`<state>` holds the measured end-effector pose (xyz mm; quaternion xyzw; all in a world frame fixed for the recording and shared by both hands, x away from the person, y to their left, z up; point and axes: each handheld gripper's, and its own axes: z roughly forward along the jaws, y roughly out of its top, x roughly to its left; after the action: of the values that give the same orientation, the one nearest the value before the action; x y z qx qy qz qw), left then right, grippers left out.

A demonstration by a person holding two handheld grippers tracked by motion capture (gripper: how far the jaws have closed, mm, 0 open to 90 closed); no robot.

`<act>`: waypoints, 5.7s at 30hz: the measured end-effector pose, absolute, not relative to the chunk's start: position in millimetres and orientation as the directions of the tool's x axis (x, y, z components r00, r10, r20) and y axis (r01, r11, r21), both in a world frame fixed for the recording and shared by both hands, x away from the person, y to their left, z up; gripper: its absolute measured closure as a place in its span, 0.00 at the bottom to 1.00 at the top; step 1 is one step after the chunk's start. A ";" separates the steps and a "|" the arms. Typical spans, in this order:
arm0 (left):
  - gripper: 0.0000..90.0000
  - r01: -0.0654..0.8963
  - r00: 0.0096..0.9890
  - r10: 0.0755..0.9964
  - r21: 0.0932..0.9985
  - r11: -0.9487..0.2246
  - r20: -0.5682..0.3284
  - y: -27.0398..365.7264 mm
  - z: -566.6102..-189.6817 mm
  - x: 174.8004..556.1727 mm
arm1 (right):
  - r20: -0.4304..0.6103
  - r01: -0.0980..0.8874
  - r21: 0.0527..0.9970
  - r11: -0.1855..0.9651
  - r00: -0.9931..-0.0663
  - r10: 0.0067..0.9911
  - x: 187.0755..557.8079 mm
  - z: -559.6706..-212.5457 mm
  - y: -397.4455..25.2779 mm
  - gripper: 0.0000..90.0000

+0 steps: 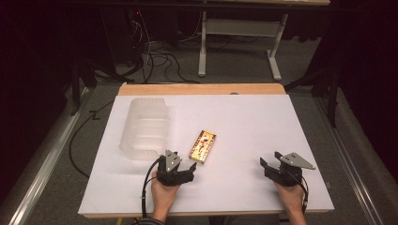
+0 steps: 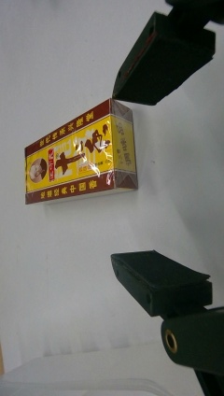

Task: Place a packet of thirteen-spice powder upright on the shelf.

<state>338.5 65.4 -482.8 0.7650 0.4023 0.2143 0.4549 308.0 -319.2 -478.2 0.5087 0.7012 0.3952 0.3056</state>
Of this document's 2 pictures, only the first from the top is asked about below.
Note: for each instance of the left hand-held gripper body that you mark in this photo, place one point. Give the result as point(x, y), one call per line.
point(169, 176)

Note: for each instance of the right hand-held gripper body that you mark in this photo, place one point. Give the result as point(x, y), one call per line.
point(286, 175)

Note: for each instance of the red and gold snack packet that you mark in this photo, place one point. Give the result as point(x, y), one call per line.
point(202, 146)

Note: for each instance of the person's left hand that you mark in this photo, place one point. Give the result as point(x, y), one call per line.
point(163, 197)

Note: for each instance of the person's right hand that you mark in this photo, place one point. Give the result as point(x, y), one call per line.
point(291, 197)

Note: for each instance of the white table mat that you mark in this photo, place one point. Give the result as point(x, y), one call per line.
point(244, 140)

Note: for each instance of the translucent plastic container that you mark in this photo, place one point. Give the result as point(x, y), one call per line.
point(145, 131)

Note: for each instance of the wooden table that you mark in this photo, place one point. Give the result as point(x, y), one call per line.
point(200, 89)

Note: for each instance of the black metal stand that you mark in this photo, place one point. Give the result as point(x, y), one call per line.
point(325, 87)
point(81, 78)

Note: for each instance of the metal floor rail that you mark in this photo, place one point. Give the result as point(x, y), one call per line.
point(344, 150)
point(40, 168)

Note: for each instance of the white metal desk frame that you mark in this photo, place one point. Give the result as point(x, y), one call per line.
point(241, 28)

